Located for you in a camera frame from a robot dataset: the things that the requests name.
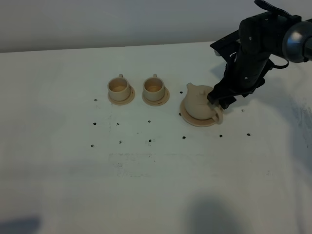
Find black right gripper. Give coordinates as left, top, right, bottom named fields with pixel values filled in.
left=207, top=13, right=293, bottom=110

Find beige left cup saucer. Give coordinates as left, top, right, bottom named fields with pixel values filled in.
left=108, top=85, right=135, bottom=105

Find beige right cup saucer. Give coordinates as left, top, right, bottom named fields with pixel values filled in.
left=142, top=87, right=170, bottom=106

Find beige teapot saucer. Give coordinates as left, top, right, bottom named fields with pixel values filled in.
left=179, top=100, right=223, bottom=127

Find beige left teacup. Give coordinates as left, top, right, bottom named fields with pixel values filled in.
left=107, top=74, right=130, bottom=92

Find beige teapot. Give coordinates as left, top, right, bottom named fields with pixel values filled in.
left=183, top=83, right=222, bottom=120

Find beige right teacup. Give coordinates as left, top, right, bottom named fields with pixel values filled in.
left=143, top=74, right=165, bottom=101

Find beige teacup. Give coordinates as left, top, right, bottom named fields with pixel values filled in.
left=107, top=74, right=130, bottom=92
left=143, top=74, right=165, bottom=101

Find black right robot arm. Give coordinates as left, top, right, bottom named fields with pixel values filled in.
left=207, top=12, right=312, bottom=109

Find beige cup saucer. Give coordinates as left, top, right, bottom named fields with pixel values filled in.
left=108, top=85, right=135, bottom=105
left=142, top=87, right=170, bottom=106

